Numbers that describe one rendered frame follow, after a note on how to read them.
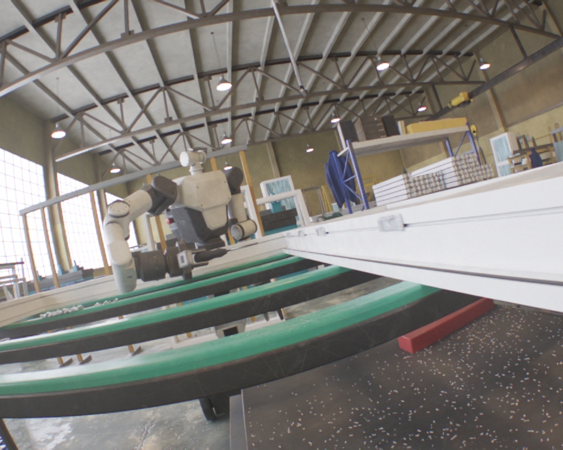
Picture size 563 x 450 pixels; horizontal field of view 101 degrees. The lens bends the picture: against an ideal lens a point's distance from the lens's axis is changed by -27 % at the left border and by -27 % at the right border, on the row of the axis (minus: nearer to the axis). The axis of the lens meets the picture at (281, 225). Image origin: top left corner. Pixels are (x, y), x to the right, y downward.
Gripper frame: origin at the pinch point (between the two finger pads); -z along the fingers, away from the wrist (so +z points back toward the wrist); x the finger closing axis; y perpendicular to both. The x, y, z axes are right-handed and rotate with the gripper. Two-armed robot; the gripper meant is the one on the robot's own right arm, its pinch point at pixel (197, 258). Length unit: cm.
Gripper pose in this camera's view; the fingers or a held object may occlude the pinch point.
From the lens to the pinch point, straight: 99.5
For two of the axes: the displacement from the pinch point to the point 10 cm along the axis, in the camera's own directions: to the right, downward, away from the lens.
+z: -8.7, 1.3, -4.7
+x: -2.8, -9.3, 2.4
